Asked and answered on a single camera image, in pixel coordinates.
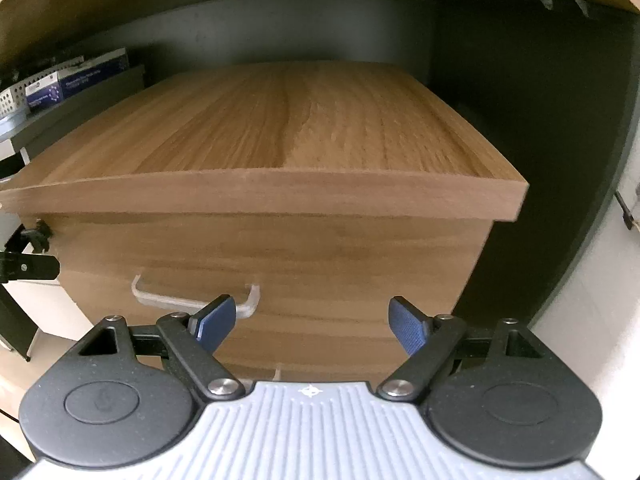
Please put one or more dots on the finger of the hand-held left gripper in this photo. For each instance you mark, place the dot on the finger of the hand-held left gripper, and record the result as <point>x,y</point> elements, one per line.
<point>35,267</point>

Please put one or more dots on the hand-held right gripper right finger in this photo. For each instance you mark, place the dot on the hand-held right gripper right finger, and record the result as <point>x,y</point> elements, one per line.
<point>410,327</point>

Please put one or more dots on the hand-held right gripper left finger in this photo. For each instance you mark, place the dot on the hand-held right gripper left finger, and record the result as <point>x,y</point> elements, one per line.
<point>215,322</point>

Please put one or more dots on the wooden drawer with lock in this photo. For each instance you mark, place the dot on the wooden drawer with lock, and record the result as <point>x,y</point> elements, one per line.
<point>325,270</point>

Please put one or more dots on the wooden drawer cabinet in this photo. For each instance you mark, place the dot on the wooden drawer cabinet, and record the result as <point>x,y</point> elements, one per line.
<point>300,120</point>

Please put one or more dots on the white perforated basket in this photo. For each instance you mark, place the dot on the white perforated basket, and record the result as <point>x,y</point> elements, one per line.
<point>12,97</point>

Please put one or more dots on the blue glove box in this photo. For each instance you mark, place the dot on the blue glove box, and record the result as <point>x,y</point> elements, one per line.
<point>85,80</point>

